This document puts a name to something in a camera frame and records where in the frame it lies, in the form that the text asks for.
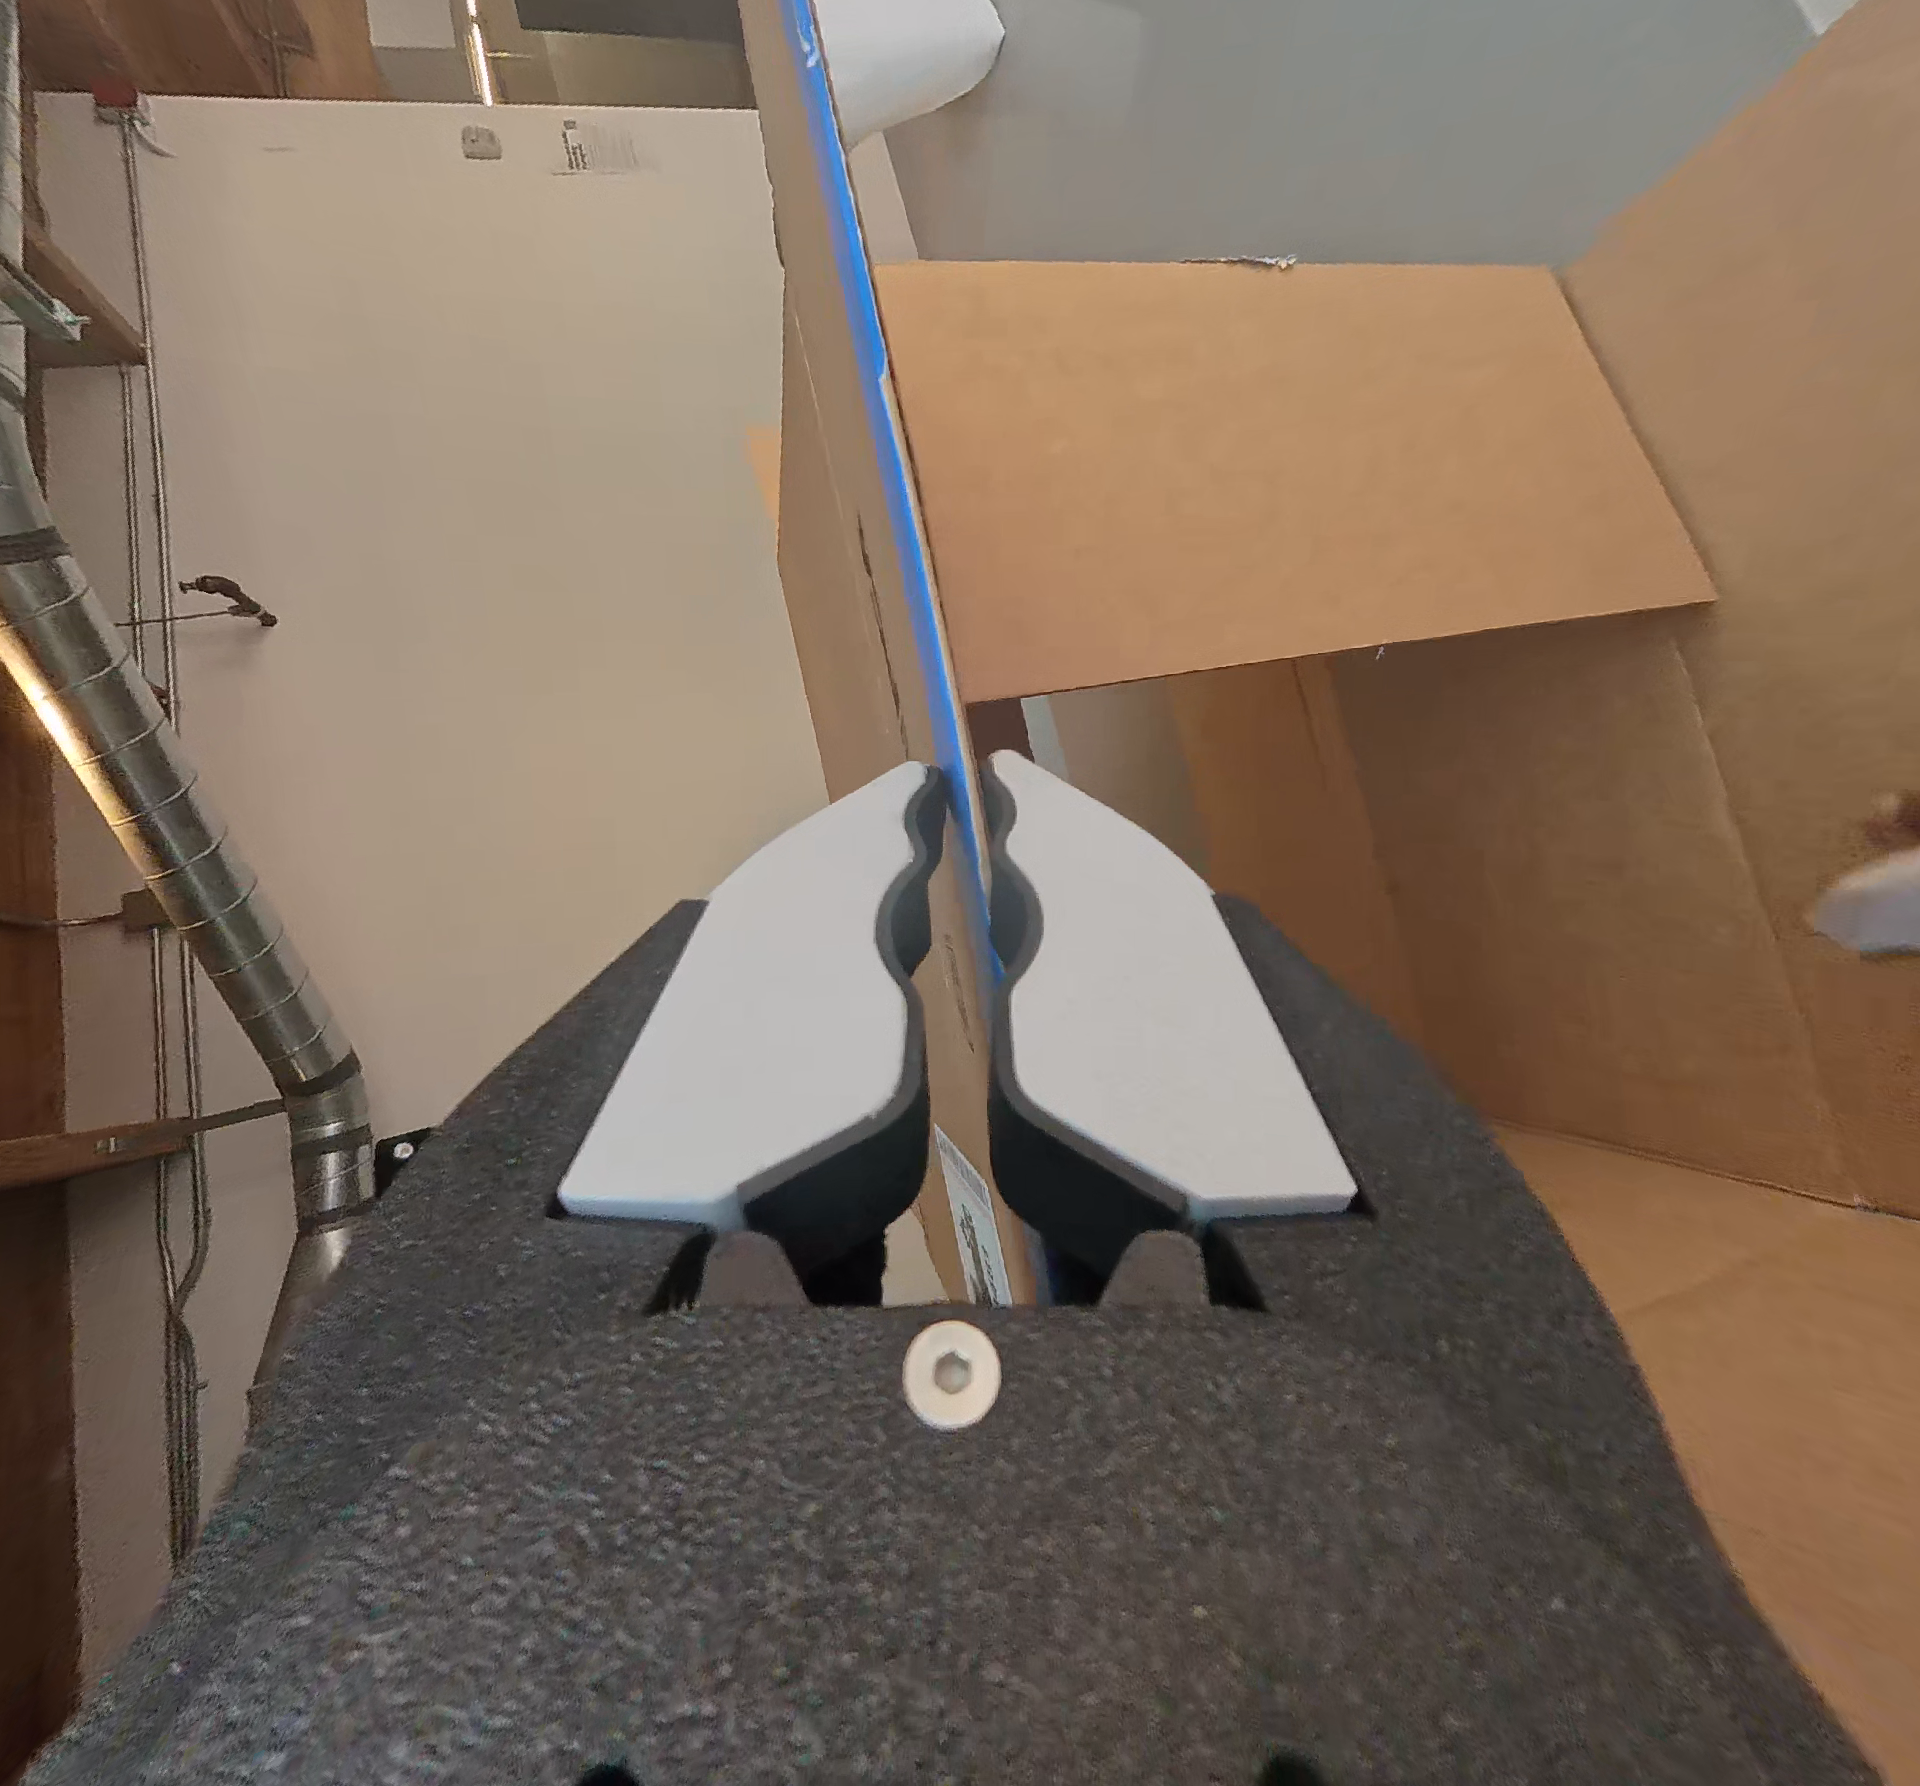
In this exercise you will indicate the brown cardboard box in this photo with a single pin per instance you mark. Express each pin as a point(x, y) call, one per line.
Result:
point(1274, 465)

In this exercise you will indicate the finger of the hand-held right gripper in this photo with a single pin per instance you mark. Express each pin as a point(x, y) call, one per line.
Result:
point(1875, 906)

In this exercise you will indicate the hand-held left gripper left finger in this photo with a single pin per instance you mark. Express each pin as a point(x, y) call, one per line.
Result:
point(767, 1035)

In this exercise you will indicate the white paper roll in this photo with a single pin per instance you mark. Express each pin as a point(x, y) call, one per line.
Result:
point(913, 48)

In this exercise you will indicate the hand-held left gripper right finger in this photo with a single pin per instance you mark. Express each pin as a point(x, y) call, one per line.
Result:
point(1170, 1035)

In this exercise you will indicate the flexible metal duct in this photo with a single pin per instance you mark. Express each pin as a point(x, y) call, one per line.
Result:
point(166, 810)

